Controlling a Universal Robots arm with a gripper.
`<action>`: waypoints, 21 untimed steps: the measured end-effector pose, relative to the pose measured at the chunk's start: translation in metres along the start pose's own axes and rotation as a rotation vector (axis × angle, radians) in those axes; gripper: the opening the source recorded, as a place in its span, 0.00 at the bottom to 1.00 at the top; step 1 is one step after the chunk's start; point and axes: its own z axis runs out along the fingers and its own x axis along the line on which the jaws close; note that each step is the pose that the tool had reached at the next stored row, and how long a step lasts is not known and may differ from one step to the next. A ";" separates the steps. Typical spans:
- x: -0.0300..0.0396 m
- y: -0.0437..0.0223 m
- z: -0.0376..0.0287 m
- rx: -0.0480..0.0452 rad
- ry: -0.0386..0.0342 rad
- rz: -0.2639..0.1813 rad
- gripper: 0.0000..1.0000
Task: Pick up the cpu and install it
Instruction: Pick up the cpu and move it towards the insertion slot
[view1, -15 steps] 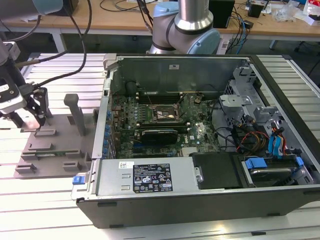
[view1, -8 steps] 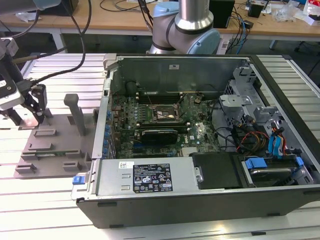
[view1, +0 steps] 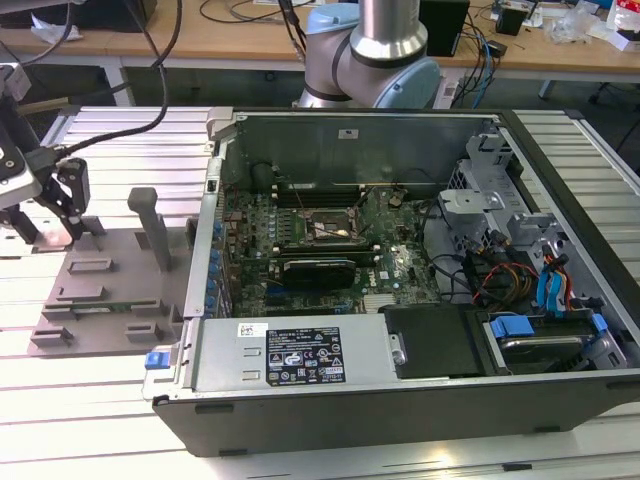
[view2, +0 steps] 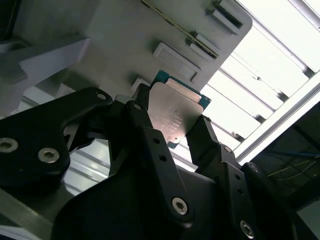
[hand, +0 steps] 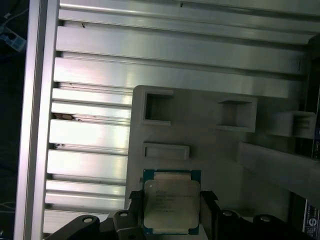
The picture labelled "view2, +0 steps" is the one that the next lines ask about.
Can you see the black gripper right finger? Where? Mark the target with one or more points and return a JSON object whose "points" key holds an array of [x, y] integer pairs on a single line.
{"points": [[225, 170]]}

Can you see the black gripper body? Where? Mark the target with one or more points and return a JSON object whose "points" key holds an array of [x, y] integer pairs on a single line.
{"points": [[125, 212]]}

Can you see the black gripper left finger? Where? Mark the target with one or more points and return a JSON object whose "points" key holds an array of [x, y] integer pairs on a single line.
{"points": [[37, 130]]}

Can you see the silver green CPU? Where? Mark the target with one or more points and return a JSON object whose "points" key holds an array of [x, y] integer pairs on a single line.
{"points": [[172, 110]]}

